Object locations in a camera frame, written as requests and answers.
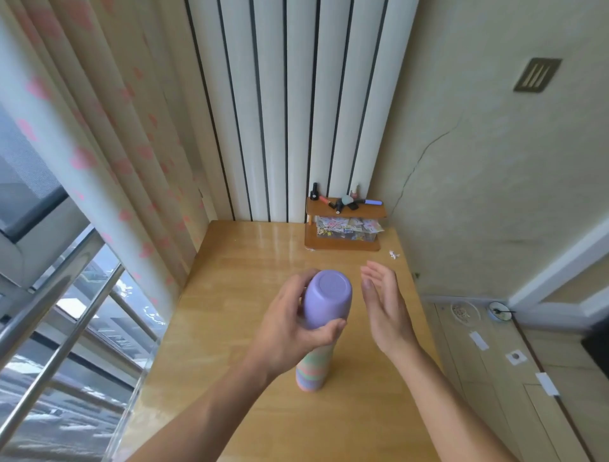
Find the person's left hand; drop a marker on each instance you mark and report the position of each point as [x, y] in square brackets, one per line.
[278, 333]

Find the person's right hand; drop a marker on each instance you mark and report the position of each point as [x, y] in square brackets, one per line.
[388, 314]

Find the person's left thumb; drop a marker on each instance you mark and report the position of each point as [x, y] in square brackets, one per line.
[328, 330]

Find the person's right thumb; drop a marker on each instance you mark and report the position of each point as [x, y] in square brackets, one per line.
[368, 295]

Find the purple plastic cup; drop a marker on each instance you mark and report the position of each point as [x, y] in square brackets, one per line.
[328, 297]

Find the person's right forearm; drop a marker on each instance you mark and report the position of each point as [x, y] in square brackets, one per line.
[452, 414]

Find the person's left forearm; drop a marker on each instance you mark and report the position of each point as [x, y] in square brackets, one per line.
[200, 419]

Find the stack of pastel cups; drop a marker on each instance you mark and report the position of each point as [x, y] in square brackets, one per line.
[314, 371]

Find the wooden desk shelf organizer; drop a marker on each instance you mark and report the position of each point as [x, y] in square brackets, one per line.
[342, 245]

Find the clear box of stickers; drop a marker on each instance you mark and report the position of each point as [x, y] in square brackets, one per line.
[349, 228]

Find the small black bottle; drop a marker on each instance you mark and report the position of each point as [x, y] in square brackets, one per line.
[338, 206]

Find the pink nail polish bottle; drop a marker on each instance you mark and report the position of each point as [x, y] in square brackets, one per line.
[354, 194]

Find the black nail polish bottle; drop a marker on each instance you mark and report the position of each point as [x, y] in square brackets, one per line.
[314, 192]

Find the round white floor socket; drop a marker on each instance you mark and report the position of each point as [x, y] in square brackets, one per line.
[498, 312]

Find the white panel radiator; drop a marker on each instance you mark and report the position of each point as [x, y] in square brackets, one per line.
[295, 104]

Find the dark furniture corner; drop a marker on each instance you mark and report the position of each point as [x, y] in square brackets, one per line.
[597, 352]

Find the metal window railing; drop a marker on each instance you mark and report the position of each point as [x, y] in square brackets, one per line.
[57, 333]

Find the pink heart patterned curtain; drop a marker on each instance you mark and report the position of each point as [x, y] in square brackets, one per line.
[95, 133]

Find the brass wall vent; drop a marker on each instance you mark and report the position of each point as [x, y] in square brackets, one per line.
[537, 75]

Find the grey window frame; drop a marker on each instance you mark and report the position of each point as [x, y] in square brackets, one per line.
[33, 228]

